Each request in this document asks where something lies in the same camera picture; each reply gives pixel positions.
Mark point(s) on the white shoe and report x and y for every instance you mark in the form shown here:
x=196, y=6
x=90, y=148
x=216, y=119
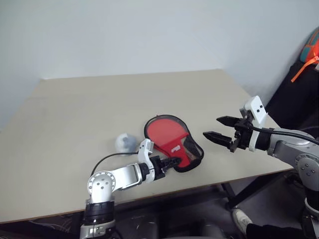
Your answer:
x=241, y=221

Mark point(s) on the black table leg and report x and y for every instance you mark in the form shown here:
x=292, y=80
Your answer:
x=239, y=191

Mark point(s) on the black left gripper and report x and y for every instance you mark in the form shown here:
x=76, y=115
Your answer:
x=158, y=169

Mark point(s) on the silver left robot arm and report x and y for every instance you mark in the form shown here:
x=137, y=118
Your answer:
x=124, y=175

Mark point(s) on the red table tennis paddle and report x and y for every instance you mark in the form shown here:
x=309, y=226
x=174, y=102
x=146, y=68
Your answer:
x=165, y=130

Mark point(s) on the white grey crumpled object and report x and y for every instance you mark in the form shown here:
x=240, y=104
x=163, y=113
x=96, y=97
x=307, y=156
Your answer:
x=124, y=143

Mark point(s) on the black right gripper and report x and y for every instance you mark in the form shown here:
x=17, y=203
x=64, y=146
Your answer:
x=243, y=135

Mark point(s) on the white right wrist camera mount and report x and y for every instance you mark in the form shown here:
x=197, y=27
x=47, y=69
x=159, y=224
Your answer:
x=258, y=109

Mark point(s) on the teal orange bag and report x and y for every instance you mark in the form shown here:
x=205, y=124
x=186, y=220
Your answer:
x=311, y=47

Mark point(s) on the black chair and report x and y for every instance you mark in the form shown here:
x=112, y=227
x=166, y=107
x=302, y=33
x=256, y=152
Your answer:
x=296, y=99

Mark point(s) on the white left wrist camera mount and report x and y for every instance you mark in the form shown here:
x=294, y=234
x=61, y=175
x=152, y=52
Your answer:
x=144, y=152

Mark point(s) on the black mesh red paddle case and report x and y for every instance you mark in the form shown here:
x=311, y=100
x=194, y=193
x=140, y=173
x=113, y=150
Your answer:
x=192, y=154

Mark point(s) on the dark trouser leg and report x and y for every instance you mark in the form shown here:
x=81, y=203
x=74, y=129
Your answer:
x=271, y=231

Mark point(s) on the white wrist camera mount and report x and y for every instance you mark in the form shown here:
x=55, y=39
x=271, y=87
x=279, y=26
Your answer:
x=144, y=152
x=258, y=109

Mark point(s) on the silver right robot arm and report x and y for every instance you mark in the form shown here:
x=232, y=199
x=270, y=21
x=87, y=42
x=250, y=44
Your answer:
x=296, y=154

